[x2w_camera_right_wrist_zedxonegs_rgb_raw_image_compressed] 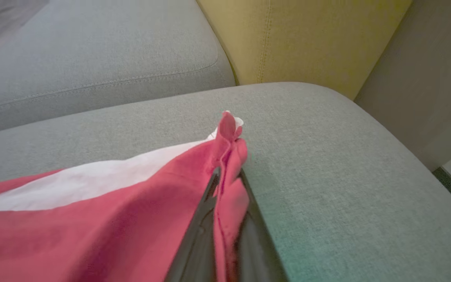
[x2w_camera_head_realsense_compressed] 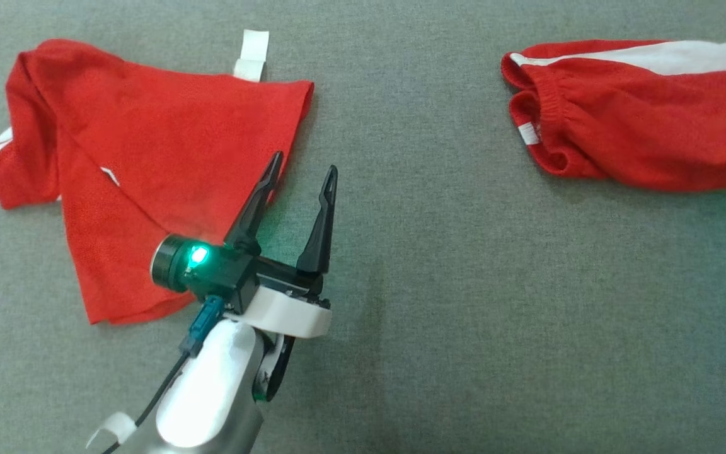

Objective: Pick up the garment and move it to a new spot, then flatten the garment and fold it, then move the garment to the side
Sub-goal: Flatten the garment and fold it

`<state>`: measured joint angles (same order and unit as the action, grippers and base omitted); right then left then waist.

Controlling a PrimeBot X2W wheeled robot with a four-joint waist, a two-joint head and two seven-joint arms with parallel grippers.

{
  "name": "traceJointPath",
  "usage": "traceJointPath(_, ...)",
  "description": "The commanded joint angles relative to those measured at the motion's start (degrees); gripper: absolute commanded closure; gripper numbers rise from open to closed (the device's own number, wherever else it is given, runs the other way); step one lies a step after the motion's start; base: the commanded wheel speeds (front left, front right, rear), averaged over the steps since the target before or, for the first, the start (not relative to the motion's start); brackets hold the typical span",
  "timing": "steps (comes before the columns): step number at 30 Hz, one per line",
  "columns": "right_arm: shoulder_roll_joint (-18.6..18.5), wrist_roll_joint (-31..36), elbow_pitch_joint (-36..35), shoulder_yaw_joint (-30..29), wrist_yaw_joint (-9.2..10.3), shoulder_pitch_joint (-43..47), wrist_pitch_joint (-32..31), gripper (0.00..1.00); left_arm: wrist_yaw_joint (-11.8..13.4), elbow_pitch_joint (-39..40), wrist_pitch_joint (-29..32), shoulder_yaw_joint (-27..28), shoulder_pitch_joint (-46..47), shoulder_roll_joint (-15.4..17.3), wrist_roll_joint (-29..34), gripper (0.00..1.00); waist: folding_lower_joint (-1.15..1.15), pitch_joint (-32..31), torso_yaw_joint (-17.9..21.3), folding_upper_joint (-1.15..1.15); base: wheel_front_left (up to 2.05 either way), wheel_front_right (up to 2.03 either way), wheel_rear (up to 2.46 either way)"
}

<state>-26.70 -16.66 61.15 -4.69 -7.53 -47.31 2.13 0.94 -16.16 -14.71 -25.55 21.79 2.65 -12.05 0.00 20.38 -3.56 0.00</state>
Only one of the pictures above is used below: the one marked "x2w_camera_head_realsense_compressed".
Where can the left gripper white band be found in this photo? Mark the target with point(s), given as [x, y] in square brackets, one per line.
[287, 315]

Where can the grey fabric sofa seat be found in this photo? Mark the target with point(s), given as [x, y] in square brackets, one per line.
[464, 315]

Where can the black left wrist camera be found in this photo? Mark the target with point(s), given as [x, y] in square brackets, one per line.
[224, 277]

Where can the red shorts with white stripe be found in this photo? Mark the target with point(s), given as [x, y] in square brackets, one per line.
[653, 126]

